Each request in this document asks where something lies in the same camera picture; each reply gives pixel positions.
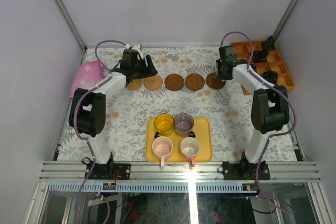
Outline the dark brown wooden coaster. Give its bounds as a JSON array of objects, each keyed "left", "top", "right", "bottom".
[
  {"left": 185, "top": 73, "right": 205, "bottom": 91},
  {"left": 164, "top": 74, "right": 184, "bottom": 91},
  {"left": 205, "top": 72, "right": 226, "bottom": 90}
]

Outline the black object in tray front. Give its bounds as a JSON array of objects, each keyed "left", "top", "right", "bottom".
[{"left": 262, "top": 71, "right": 278, "bottom": 86}]

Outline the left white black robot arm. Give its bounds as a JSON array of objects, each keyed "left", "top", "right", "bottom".
[{"left": 69, "top": 44, "right": 158, "bottom": 179}]

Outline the light woven coaster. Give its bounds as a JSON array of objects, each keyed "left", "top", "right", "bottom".
[
  {"left": 143, "top": 74, "right": 163, "bottom": 91},
  {"left": 126, "top": 79, "right": 143, "bottom": 91}
]

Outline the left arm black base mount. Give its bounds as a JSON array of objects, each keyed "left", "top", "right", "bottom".
[{"left": 81, "top": 156, "right": 131, "bottom": 180}]

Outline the cream mug pink handle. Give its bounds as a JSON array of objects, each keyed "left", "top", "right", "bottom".
[{"left": 180, "top": 137, "right": 201, "bottom": 167}]

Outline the aluminium front rail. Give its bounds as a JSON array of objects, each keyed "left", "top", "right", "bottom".
[{"left": 39, "top": 161, "right": 322, "bottom": 183}]

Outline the purple mug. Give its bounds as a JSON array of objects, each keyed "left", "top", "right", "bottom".
[{"left": 174, "top": 113, "right": 194, "bottom": 137}]

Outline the yellow plastic tray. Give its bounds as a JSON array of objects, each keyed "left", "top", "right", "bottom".
[{"left": 145, "top": 118, "right": 213, "bottom": 163}]

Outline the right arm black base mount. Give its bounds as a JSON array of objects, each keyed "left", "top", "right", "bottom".
[{"left": 217, "top": 155, "right": 270, "bottom": 180}]

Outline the black object in tray back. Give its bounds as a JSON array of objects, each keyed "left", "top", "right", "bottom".
[{"left": 262, "top": 36, "right": 276, "bottom": 51}]

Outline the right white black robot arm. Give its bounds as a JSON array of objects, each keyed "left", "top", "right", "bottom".
[{"left": 216, "top": 46, "right": 289, "bottom": 179}]

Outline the orange compartment tray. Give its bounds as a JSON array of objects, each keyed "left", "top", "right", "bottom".
[{"left": 230, "top": 41, "right": 295, "bottom": 92}]

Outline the pink mug left front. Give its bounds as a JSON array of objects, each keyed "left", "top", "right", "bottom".
[{"left": 152, "top": 136, "right": 173, "bottom": 168}]

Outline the black object in tray middle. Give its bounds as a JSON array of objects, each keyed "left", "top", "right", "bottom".
[{"left": 253, "top": 49, "right": 269, "bottom": 63}]

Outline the yellow glass cup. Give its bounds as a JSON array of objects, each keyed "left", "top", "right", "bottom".
[{"left": 154, "top": 113, "right": 174, "bottom": 137}]

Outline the black clip on tray right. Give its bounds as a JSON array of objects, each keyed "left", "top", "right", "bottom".
[{"left": 188, "top": 131, "right": 196, "bottom": 138}]

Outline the pink star cloth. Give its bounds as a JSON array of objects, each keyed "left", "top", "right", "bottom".
[{"left": 69, "top": 60, "right": 104, "bottom": 99}]

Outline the black object in tray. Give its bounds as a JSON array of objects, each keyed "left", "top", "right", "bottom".
[
  {"left": 253, "top": 49, "right": 269, "bottom": 63},
  {"left": 262, "top": 71, "right": 278, "bottom": 86},
  {"left": 262, "top": 36, "right": 276, "bottom": 51}
]

